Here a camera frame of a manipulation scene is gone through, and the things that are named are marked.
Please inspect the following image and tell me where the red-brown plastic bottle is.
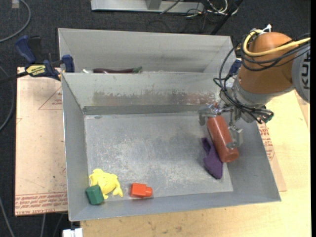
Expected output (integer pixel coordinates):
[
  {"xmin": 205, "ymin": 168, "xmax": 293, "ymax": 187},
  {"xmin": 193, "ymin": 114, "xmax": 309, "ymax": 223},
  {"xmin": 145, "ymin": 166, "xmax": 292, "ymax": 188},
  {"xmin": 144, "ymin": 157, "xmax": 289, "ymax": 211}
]
[{"xmin": 206, "ymin": 103, "xmax": 240, "ymax": 163}]

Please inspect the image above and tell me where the grey metal bin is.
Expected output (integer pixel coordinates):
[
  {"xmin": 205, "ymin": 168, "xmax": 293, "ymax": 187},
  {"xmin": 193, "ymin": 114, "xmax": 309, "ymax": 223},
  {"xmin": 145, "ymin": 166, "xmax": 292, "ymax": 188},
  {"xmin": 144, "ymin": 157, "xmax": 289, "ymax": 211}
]
[{"xmin": 57, "ymin": 28, "xmax": 282, "ymax": 222}]

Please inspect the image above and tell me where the orange-red block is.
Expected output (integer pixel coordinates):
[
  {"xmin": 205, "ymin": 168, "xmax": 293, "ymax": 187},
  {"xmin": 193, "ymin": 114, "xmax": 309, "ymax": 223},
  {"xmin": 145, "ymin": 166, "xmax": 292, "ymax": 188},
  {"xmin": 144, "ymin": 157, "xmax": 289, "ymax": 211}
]
[{"xmin": 129, "ymin": 182, "xmax": 154, "ymax": 199}]

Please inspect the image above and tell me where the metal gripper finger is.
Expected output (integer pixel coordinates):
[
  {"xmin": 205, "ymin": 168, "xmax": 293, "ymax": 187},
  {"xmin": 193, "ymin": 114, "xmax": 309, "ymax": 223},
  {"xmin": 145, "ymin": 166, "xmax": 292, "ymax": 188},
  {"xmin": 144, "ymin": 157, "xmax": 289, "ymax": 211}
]
[
  {"xmin": 198, "ymin": 104, "xmax": 219, "ymax": 126},
  {"xmin": 226, "ymin": 125, "xmax": 244, "ymax": 150}
]

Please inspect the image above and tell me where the dark green block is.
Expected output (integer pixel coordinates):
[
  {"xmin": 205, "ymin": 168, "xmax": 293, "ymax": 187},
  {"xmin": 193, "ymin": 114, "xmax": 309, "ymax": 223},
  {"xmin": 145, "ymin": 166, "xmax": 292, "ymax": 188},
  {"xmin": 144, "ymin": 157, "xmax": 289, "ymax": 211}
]
[{"xmin": 85, "ymin": 184, "xmax": 105, "ymax": 205}]

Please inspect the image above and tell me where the yellow toy animal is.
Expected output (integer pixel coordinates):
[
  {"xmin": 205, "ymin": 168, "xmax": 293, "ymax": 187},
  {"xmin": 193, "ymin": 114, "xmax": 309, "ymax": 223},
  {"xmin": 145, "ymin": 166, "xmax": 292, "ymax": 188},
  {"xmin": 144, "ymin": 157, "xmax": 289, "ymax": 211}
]
[{"xmin": 88, "ymin": 168, "xmax": 124, "ymax": 200}]

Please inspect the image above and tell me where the purple toy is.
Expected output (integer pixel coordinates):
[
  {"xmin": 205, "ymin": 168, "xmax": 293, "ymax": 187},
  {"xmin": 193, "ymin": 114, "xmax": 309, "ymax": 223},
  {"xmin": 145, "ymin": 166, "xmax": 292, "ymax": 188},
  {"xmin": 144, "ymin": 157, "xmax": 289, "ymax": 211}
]
[{"xmin": 200, "ymin": 137, "xmax": 224, "ymax": 180}]

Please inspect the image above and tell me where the brown cardboard board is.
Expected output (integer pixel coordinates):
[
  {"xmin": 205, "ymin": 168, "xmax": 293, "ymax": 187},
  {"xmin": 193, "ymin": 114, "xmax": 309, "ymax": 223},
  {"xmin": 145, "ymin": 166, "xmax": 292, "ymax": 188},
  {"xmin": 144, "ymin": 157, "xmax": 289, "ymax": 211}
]
[{"xmin": 14, "ymin": 66, "xmax": 287, "ymax": 217}]

